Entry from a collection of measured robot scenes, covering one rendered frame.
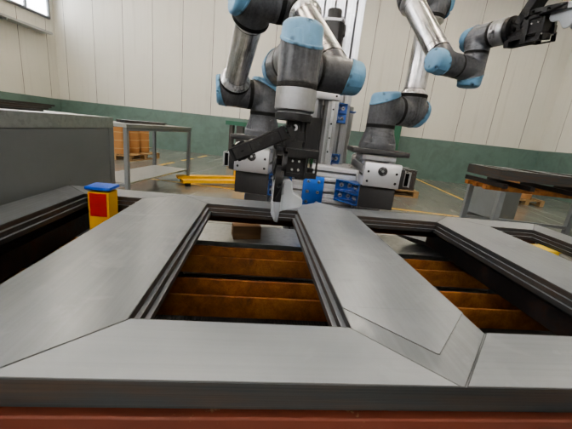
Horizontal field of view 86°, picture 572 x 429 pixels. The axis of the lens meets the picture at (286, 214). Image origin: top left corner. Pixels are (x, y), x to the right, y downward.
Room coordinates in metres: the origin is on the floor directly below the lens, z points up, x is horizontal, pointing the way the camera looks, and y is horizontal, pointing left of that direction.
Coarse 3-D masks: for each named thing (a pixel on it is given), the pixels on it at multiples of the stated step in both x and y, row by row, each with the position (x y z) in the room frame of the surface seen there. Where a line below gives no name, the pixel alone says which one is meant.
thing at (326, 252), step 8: (320, 248) 0.60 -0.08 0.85; (328, 248) 0.61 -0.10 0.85; (336, 248) 0.61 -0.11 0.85; (344, 248) 0.62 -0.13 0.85; (352, 248) 0.62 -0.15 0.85; (360, 248) 0.63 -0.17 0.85; (368, 248) 0.63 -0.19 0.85; (320, 256) 0.56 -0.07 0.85; (328, 256) 0.56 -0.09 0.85; (336, 256) 0.56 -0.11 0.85; (344, 256) 0.57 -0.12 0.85; (352, 256) 0.57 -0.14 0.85; (360, 256) 0.58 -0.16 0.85; (368, 256) 0.58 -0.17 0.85; (376, 256) 0.59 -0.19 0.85; (384, 256) 0.59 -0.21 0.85; (392, 256) 0.60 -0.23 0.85; (400, 256) 0.60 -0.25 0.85; (408, 264) 0.56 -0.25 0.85
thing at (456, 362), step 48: (0, 240) 0.52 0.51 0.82; (192, 240) 0.62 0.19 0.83; (528, 288) 0.58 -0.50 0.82; (384, 336) 0.33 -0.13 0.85; (480, 336) 0.35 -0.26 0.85; (0, 384) 0.21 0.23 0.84; (48, 384) 0.21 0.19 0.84; (96, 384) 0.22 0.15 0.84; (144, 384) 0.22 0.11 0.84; (192, 384) 0.23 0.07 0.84; (240, 384) 0.23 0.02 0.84; (288, 384) 0.24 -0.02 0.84
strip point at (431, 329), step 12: (360, 312) 0.37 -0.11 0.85; (372, 312) 0.37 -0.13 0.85; (384, 312) 0.38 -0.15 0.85; (396, 312) 0.38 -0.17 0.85; (408, 312) 0.39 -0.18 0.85; (420, 312) 0.39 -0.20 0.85; (432, 312) 0.39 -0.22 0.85; (444, 312) 0.40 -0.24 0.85; (456, 312) 0.40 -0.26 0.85; (384, 324) 0.35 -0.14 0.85; (396, 324) 0.35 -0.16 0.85; (408, 324) 0.36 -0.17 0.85; (420, 324) 0.36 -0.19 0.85; (432, 324) 0.36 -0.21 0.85; (444, 324) 0.36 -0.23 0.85; (456, 324) 0.37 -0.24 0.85; (408, 336) 0.33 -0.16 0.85; (420, 336) 0.33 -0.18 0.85; (432, 336) 0.34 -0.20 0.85; (444, 336) 0.34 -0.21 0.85; (432, 348) 0.31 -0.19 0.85
